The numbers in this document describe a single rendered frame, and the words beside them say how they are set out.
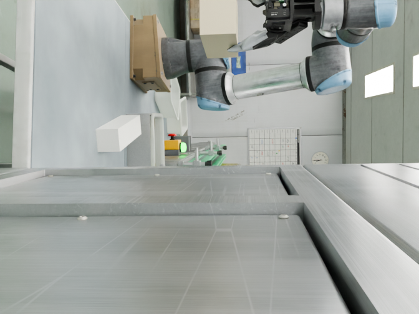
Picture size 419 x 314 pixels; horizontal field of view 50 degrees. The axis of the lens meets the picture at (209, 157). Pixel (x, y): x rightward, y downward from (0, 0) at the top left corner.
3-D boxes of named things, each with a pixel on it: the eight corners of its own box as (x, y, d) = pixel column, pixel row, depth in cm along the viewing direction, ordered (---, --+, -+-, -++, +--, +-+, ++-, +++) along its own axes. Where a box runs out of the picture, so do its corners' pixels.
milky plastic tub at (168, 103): (160, 123, 207) (178, 123, 206) (149, 99, 186) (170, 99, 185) (162, 90, 213) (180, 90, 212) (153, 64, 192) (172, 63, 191)
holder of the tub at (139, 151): (128, 197, 147) (151, 197, 146) (125, 113, 144) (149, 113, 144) (141, 189, 164) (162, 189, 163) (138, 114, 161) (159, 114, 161)
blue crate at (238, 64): (231, 42, 682) (245, 41, 680) (232, 45, 722) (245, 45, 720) (231, 82, 689) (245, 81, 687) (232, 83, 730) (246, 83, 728)
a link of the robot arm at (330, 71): (202, 76, 169) (351, 47, 147) (206, 115, 168) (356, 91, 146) (187, 70, 158) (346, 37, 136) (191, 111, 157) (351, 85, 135)
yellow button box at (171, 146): (163, 155, 205) (179, 155, 204) (162, 139, 204) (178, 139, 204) (166, 154, 212) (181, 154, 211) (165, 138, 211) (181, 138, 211)
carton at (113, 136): (95, 129, 116) (118, 128, 116) (121, 115, 139) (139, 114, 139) (97, 152, 118) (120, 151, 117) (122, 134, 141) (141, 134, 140)
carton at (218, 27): (199, -21, 93) (235, -23, 92) (206, 10, 109) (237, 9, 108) (199, 34, 92) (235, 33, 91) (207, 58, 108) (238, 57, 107)
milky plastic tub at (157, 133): (129, 181, 146) (155, 181, 145) (126, 113, 144) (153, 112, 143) (141, 175, 163) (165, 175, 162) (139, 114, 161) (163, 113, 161)
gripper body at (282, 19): (262, -13, 92) (322, -16, 91) (262, 5, 101) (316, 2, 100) (263, 23, 92) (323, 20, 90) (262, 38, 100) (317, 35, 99)
